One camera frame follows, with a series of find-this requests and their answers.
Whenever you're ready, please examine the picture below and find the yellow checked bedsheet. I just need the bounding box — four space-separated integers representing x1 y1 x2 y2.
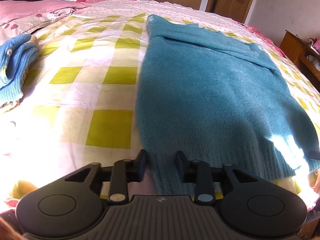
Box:
0 0 320 220

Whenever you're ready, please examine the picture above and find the teal knit sweater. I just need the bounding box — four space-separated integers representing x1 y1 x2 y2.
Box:
136 14 320 197

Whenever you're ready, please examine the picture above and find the wooden nightstand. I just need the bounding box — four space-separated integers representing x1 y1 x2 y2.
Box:
280 30 320 91

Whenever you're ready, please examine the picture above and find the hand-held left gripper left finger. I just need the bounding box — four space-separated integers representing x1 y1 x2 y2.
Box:
64 150 148 205

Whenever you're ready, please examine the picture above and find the blue knit garment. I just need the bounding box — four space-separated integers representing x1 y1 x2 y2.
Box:
0 34 39 113

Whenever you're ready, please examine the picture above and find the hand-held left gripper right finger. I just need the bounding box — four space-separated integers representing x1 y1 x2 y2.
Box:
175 150 253 205

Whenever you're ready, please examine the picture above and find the pink item on desk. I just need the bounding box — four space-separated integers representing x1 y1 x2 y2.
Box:
309 37 320 53

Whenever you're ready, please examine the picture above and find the heart print pillow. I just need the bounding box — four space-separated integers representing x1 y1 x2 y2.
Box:
0 7 77 34

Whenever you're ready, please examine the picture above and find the white cloth in desk shelf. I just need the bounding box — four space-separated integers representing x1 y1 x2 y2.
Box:
306 54 320 72

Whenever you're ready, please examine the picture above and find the pink bed cover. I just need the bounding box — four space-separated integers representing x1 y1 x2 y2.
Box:
237 21 288 58

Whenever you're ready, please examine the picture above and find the pink pillow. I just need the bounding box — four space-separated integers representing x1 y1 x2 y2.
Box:
0 0 89 27

